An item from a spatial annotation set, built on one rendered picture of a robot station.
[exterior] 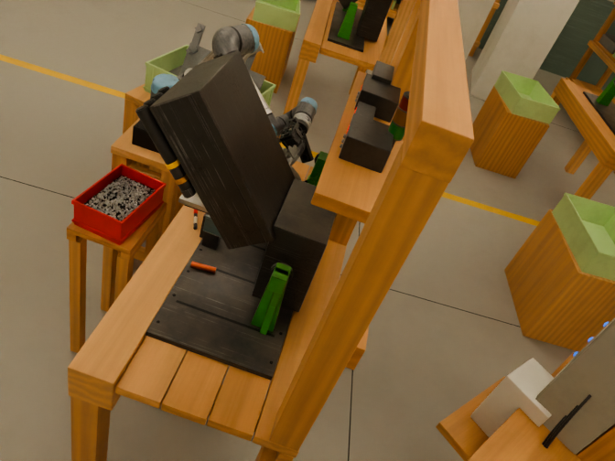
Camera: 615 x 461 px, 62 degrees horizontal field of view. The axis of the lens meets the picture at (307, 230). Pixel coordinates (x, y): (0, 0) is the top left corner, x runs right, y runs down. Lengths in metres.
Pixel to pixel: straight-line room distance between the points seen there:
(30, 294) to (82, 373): 1.42
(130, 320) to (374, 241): 0.97
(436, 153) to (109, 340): 1.16
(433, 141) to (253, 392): 1.05
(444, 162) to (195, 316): 1.11
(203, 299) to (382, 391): 1.43
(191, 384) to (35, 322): 1.40
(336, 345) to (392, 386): 1.82
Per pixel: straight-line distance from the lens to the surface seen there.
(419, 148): 0.87
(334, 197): 1.31
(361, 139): 1.44
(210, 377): 1.66
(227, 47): 2.15
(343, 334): 1.17
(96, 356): 1.66
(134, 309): 1.77
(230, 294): 1.85
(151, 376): 1.65
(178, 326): 1.73
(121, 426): 2.56
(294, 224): 1.66
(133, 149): 2.53
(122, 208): 2.16
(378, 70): 1.90
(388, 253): 1.00
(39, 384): 2.69
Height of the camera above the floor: 2.26
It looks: 38 degrees down
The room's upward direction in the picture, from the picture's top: 21 degrees clockwise
